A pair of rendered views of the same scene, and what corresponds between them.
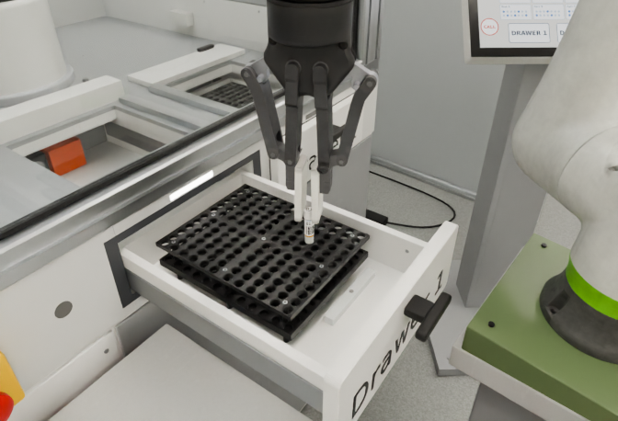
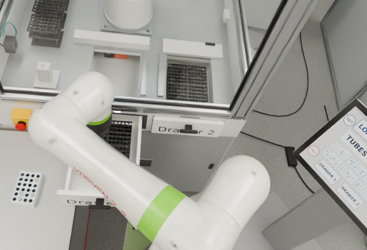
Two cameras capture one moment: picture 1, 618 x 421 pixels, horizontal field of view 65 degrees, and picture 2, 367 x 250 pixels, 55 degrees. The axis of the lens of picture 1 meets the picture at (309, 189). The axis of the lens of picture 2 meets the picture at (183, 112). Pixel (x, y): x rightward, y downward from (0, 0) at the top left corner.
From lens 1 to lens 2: 0.98 m
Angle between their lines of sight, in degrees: 36
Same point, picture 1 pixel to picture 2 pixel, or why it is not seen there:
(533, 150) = not seen: hidden behind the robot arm
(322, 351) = (86, 184)
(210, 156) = (120, 108)
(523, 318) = (143, 238)
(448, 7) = not seen: outside the picture
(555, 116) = not seen: hidden behind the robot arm
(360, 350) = (69, 194)
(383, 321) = (82, 194)
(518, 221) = (299, 231)
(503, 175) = (302, 208)
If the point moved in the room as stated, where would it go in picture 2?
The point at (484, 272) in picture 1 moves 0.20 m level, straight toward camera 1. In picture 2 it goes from (274, 231) to (241, 236)
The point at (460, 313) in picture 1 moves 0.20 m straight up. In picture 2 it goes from (255, 232) to (267, 223)
